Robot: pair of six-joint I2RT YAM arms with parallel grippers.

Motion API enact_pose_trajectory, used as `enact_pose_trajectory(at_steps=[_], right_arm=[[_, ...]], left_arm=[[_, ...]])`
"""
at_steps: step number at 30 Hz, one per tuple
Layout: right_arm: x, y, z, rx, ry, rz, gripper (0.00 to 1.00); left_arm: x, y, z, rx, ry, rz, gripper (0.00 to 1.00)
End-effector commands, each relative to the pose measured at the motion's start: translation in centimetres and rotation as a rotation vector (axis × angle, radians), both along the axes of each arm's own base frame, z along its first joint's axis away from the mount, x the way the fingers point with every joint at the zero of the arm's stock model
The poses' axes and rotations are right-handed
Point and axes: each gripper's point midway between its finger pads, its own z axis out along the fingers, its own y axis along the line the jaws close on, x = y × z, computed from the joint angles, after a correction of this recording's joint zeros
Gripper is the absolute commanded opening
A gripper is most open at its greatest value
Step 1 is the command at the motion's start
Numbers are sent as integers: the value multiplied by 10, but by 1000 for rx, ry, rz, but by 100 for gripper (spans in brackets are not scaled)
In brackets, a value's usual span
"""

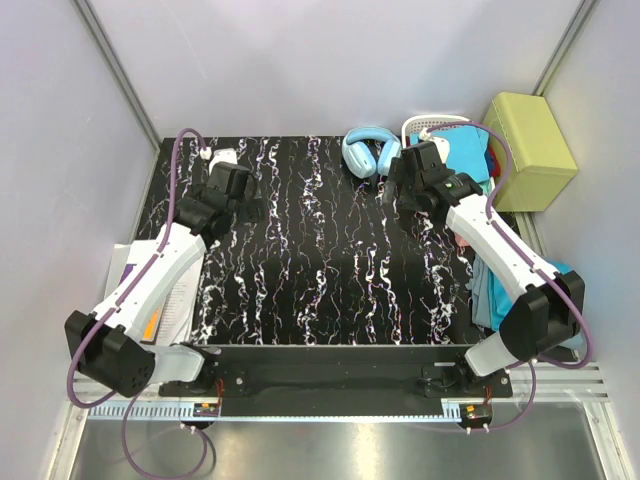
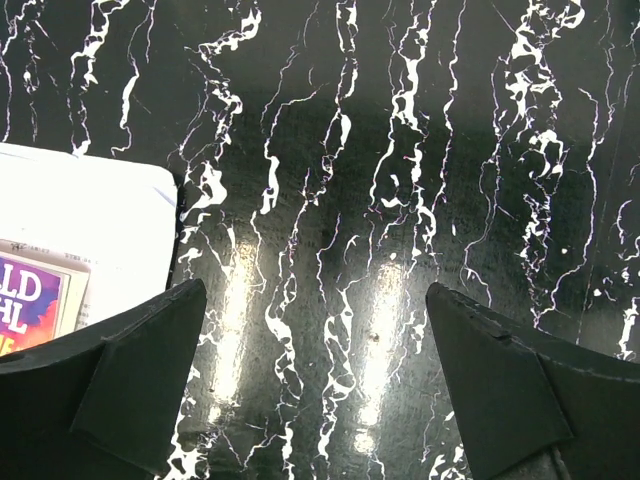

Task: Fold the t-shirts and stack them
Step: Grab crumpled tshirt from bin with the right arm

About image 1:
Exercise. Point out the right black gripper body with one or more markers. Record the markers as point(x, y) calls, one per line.
point(408, 192)

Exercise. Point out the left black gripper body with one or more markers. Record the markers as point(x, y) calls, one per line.
point(248, 195)

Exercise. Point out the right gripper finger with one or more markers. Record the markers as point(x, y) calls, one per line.
point(396, 169)
point(389, 191)

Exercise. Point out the turquoise t-shirt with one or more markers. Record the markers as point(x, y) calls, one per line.
point(468, 145)

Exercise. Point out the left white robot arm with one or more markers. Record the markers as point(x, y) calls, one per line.
point(106, 344)

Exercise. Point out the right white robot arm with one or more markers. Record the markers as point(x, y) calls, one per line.
point(546, 304)

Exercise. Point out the pile of teal t-shirts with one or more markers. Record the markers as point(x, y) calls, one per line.
point(489, 299)

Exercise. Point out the light blue headphones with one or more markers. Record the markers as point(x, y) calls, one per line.
point(358, 157)

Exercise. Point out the white plastic laundry basket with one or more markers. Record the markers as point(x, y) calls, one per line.
point(412, 127)

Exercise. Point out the pink cube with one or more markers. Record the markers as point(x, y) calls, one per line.
point(460, 241)

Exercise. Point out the yellow-green storage box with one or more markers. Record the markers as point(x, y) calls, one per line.
point(542, 164)

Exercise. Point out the white paper sheets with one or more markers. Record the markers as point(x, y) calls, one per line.
point(176, 320)

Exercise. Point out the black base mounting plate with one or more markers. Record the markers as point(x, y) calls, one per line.
point(317, 383)

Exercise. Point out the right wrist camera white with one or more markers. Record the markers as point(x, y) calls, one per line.
point(442, 144)

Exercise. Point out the aluminium rail frame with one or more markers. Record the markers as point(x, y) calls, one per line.
point(559, 423)

